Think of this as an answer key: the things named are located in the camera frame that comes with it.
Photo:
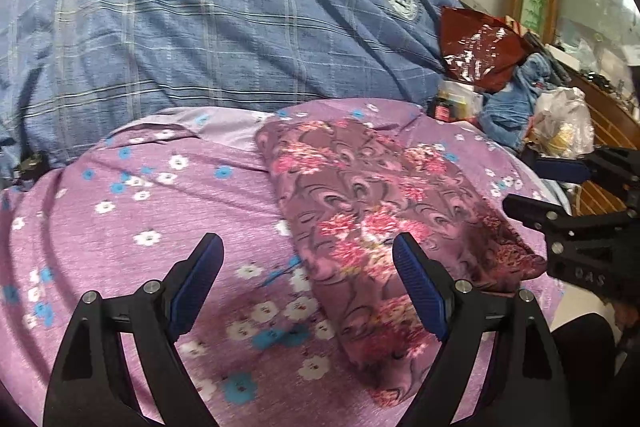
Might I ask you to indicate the person's dark trousers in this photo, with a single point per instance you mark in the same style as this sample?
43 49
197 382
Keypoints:
585 357

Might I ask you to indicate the small black object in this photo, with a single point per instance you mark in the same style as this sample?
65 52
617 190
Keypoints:
32 164

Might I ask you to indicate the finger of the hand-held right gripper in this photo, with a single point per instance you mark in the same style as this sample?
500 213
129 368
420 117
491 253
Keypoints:
530 209
560 169

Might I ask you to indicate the maroon floral shirt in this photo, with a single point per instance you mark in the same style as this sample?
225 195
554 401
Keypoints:
375 207

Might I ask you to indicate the blue denim garment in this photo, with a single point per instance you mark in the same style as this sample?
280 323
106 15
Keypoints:
505 107

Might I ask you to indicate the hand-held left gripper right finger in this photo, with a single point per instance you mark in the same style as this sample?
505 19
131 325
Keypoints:
417 287

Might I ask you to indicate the blue plaid quilt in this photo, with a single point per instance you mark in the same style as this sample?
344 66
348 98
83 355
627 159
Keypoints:
200 47

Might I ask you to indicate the brown wooden cabinet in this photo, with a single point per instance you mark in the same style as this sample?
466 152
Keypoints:
607 127

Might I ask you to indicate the purple floral bedsheet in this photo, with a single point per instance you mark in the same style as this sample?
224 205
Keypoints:
150 187

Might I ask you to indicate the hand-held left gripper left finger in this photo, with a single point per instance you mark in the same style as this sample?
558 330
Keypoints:
197 287

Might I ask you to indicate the clear plastic bag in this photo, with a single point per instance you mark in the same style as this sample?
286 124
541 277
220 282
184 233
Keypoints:
565 117

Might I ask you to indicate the red plastic bag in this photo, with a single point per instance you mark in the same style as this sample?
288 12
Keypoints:
475 47

